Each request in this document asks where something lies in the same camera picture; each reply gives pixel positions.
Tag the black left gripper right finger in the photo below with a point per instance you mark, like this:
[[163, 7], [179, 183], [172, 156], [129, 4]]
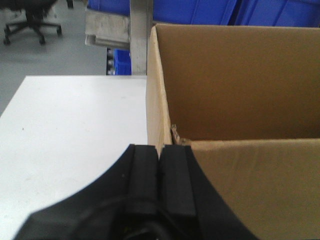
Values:
[[191, 199]]

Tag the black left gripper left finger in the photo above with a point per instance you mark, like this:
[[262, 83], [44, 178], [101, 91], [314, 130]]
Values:
[[123, 195]]

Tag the brown cardboard box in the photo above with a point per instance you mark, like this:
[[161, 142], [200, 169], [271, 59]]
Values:
[[246, 100]]

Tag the blue bins on shelf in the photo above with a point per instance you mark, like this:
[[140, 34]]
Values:
[[279, 13]]

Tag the small blue bin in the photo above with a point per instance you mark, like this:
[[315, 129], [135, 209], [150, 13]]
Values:
[[122, 62]]

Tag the black office chair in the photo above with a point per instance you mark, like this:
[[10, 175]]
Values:
[[35, 11]]

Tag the grey metal shelf post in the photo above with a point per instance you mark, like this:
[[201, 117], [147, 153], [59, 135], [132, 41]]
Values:
[[118, 31]]

